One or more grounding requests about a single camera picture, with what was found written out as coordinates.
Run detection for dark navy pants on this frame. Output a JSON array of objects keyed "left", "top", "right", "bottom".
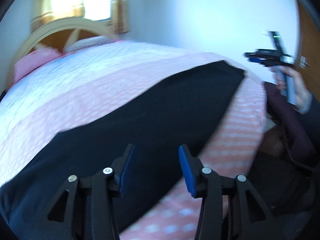
[{"left": 1, "top": 61, "right": 245, "bottom": 239}]

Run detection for person's dark sleeve forearm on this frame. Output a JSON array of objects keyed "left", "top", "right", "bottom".
[{"left": 297, "top": 88, "right": 319, "bottom": 155}]

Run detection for person's right hand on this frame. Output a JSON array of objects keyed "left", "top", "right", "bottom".
[{"left": 275, "top": 66, "right": 312, "bottom": 114}]

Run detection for pink polka dot bedspread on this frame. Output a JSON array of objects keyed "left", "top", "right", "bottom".
[{"left": 1, "top": 41, "right": 266, "bottom": 239}]

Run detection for pink pillow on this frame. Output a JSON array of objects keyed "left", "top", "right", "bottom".
[{"left": 13, "top": 47, "right": 62, "bottom": 84}]

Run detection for wooden arched headboard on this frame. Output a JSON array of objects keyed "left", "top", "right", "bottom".
[{"left": 12, "top": 17, "right": 118, "bottom": 64}]

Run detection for golden window curtain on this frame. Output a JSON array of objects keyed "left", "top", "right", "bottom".
[{"left": 31, "top": 0, "right": 128, "bottom": 34}]

